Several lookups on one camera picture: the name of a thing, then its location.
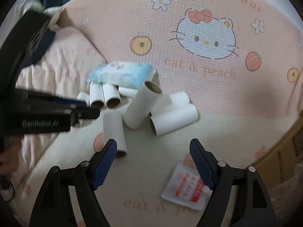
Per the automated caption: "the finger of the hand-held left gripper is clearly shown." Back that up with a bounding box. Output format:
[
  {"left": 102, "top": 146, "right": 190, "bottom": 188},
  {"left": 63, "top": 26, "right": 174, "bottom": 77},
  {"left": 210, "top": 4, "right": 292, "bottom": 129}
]
[
  {"left": 28, "top": 104, "right": 101, "bottom": 126},
  {"left": 27, "top": 90, "right": 88, "bottom": 108}
]

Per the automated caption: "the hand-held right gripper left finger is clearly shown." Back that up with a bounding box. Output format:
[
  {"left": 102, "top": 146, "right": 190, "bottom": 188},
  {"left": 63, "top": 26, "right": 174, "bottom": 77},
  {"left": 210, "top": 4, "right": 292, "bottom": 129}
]
[{"left": 30, "top": 138, "right": 117, "bottom": 227}]

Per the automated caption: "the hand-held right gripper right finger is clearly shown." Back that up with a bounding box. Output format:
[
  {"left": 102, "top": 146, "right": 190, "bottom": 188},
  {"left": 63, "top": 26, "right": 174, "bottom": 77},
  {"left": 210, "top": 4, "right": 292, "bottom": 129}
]
[{"left": 189, "top": 138, "right": 277, "bottom": 227}]

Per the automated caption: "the pile of white paper rolls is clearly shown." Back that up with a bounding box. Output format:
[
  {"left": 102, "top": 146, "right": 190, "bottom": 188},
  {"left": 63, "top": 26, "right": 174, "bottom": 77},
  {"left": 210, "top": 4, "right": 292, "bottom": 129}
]
[{"left": 89, "top": 82, "right": 138, "bottom": 110}]

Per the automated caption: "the brown cardboard box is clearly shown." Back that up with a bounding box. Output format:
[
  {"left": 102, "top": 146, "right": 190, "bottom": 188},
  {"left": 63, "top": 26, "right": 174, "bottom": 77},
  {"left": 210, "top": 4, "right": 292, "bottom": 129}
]
[{"left": 253, "top": 112, "right": 303, "bottom": 220}]

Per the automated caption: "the person's left hand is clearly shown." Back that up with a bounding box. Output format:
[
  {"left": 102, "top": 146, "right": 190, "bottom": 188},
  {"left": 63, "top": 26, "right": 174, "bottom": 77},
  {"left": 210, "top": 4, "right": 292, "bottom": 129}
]
[{"left": 0, "top": 144, "right": 22, "bottom": 172}]

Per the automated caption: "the white sachet with red print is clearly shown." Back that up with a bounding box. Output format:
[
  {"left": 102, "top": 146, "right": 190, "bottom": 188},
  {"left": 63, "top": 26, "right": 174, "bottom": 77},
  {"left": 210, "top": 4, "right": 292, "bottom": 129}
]
[{"left": 160, "top": 164, "right": 212, "bottom": 211}]

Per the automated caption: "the dark blue cloth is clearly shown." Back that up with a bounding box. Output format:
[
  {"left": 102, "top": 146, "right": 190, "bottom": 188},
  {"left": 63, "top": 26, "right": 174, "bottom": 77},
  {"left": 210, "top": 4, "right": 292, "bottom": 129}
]
[{"left": 31, "top": 29, "right": 57, "bottom": 65}]

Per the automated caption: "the pink floral bed sheet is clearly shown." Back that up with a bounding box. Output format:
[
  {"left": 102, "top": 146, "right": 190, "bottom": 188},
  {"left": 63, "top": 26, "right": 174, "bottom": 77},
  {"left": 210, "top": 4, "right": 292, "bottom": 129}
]
[{"left": 13, "top": 27, "right": 107, "bottom": 194}]

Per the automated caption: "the blue tissue packet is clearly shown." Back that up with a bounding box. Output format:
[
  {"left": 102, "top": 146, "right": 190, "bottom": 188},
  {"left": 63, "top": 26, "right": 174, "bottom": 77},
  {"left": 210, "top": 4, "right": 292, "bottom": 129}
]
[{"left": 86, "top": 61, "right": 157, "bottom": 90}]

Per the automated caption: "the white cloth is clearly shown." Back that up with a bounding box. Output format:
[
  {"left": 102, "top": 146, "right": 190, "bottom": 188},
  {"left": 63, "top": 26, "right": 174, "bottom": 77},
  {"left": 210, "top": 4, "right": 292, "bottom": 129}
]
[{"left": 20, "top": 0, "right": 64, "bottom": 26}]

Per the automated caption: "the pink cat-print blanket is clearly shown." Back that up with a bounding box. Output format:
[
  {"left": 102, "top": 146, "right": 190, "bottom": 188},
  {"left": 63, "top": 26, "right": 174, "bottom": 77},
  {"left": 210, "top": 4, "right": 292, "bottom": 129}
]
[{"left": 24, "top": 0, "right": 303, "bottom": 227}]

